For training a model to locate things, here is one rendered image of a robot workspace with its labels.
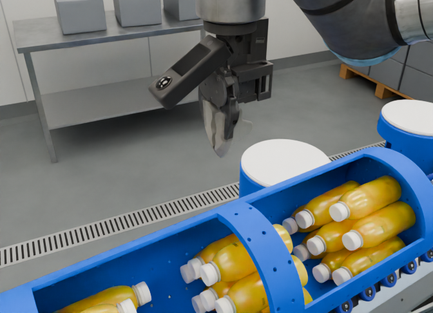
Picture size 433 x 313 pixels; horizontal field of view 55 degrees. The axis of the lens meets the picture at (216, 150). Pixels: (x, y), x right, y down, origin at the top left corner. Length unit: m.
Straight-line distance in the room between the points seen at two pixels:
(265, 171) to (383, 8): 0.84
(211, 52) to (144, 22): 2.67
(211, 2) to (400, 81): 3.78
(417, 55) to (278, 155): 2.88
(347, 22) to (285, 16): 4.18
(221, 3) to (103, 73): 3.56
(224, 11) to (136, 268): 0.58
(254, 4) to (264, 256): 0.42
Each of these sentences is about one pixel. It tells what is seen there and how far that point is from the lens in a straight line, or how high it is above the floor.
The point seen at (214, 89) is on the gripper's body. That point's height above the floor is 1.52.
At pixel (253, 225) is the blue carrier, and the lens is 0.77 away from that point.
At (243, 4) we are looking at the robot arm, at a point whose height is 1.63.
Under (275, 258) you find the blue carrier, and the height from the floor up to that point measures 1.21.
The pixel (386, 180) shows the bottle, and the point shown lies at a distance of 1.05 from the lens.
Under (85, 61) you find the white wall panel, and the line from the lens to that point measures 3.99.
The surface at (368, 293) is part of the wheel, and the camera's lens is 1.07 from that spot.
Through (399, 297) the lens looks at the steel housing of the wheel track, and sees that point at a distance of 1.19.
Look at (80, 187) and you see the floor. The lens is 3.03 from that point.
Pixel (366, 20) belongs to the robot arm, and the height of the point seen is 1.63.
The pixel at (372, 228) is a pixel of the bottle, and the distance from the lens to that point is 0.98.
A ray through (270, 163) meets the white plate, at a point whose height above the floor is 1.04.
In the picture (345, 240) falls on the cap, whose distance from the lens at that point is 0.98.
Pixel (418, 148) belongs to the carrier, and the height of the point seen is 0.98.
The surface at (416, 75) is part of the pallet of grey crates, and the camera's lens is 4.10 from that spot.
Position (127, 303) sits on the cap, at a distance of 0.76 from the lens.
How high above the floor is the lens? 1.75
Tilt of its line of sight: 32 degrees down
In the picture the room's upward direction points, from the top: straight up
